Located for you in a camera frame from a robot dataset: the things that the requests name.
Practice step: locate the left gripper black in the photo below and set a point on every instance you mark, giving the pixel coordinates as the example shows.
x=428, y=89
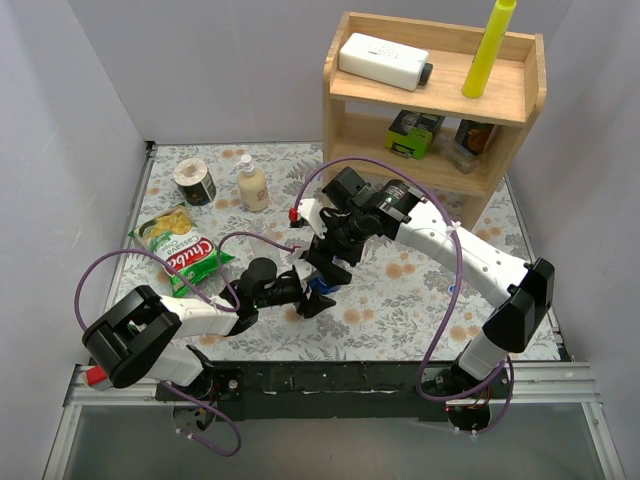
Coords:
x=304, y=291

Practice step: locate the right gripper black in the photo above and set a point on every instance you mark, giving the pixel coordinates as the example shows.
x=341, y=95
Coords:
x=329, y=255

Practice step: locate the blue label water bottle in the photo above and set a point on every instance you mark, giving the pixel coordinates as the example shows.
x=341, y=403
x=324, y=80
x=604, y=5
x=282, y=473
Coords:
x=320, y=284

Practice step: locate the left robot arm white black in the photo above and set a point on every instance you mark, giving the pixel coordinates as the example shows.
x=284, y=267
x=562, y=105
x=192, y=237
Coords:
x=133, y=340

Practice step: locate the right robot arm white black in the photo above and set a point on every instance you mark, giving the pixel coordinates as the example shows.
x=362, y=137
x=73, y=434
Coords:
x=520, y=292

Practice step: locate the clear empty plastic bottle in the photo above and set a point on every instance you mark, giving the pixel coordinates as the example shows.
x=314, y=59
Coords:
x=263, y=244

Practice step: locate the beige pump soap bottle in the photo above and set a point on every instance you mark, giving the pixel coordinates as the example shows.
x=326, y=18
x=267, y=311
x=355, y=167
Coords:
x=252, y=184

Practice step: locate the clear bottle on shelf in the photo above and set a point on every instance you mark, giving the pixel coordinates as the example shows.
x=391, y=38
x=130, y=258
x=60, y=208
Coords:
x=457, y=155

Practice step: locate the green black small box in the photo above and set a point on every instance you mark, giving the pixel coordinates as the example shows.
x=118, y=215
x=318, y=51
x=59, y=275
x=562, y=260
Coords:
x=411, y=133

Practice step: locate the green Chuba cassava chips bag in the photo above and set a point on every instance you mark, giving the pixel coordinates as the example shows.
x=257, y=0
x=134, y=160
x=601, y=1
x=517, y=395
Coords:
x=175, y=237

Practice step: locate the wooden two-tier shelf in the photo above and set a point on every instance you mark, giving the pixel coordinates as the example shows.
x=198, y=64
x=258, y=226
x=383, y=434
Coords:
x=513, y=99

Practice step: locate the black orange small box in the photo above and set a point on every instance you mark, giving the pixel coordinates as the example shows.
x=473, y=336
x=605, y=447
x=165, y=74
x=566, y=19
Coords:
x=473, y=135

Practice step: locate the white rectangular plastic jug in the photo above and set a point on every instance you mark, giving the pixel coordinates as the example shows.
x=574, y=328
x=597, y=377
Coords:
x=384, y=61

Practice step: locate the red white small carton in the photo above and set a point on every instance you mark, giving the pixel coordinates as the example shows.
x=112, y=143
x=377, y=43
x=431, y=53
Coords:
x=96, y=379

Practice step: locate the yellow plastic tube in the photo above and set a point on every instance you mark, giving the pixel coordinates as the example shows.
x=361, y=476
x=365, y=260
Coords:
x=488, y=48

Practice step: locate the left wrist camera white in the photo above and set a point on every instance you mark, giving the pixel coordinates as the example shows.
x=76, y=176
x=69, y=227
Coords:
x=303, y=268

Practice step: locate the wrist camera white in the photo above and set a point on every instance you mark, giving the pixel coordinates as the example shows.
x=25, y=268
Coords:
x=310, y=212
x=303, y=268

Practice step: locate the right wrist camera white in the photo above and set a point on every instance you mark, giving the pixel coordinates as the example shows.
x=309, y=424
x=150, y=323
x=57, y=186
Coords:
x=310, y=212

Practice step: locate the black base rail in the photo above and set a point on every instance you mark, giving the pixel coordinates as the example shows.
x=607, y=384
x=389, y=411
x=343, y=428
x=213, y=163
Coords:
x=252, y=390

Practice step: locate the aluminium frame rail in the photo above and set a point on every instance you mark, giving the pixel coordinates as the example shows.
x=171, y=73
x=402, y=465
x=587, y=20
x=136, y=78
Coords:
x=535, y=383

